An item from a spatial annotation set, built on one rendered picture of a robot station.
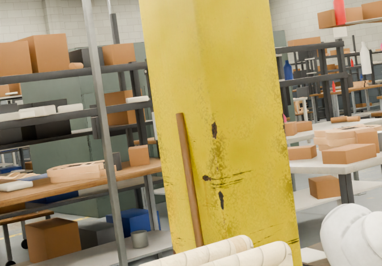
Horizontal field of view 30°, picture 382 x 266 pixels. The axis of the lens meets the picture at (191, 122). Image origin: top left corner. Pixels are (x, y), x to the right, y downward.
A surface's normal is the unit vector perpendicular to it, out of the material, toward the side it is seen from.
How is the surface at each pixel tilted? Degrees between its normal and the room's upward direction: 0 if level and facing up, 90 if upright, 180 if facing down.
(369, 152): 90
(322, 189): 90
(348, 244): 72
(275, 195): 90
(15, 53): 90
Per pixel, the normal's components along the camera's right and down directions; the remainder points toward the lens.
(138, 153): 0.07, 0.04
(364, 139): -0.15, 0.07
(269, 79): 0.59, -0.04
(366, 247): -0.75, -0.02
